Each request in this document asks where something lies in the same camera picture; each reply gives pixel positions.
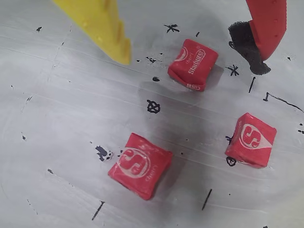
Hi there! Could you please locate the red candy with round logo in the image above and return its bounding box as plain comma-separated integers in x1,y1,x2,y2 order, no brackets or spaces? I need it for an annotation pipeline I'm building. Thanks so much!
107,132,173,200

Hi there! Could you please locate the red candy with brand text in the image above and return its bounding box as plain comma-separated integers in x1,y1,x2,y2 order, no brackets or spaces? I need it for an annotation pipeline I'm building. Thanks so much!
167,38,219,92

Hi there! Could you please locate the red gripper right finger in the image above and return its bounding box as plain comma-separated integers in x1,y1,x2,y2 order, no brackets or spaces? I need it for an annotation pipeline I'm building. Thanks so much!
228,0,289,76

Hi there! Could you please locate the white plastic table cover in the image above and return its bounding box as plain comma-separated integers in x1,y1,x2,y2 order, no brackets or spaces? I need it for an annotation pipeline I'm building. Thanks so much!
0,0,304,228

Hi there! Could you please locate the red candy with triangle logo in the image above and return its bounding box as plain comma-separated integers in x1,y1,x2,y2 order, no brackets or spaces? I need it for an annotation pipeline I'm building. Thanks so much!
225,112,277,169

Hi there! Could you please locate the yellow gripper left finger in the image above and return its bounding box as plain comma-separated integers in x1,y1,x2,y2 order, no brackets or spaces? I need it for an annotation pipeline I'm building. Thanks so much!
51,0,132,66

